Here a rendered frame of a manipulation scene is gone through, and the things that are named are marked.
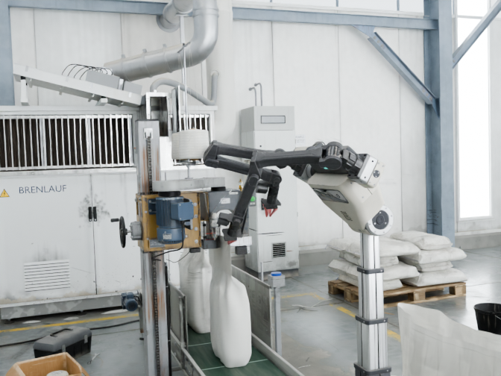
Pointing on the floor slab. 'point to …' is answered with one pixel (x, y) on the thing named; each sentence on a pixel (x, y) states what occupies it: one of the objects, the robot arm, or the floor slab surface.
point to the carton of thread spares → (42, 365)
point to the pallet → (416, 293)
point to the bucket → (488, 317)
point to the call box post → (277, 321)
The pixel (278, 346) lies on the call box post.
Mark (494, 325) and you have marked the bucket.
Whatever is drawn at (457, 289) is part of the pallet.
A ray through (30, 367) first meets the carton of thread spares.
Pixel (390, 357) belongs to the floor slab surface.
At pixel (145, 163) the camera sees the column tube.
